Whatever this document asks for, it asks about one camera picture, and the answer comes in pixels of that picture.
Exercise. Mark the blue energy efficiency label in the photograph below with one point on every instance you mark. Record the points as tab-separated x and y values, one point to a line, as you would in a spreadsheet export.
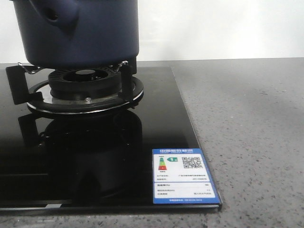
181	176

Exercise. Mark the black metal pot support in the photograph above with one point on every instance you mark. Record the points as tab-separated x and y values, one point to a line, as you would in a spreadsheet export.
39	99

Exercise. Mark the black gas burner head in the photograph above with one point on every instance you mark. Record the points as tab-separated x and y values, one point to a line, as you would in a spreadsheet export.
80	84

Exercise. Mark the dark blue cooking pot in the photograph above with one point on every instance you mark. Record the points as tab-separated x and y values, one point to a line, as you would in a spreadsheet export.
66	34

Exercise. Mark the black glass gas stove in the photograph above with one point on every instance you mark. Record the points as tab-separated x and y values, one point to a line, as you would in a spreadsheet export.
96	163

